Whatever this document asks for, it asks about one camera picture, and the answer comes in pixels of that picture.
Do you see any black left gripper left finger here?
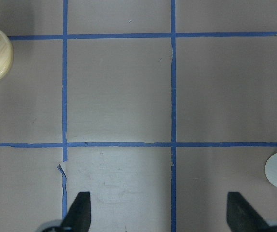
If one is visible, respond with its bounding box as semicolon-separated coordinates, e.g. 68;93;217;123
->
60;192;91;232

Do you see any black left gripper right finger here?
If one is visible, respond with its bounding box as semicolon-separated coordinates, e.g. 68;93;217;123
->
226;192;269;232

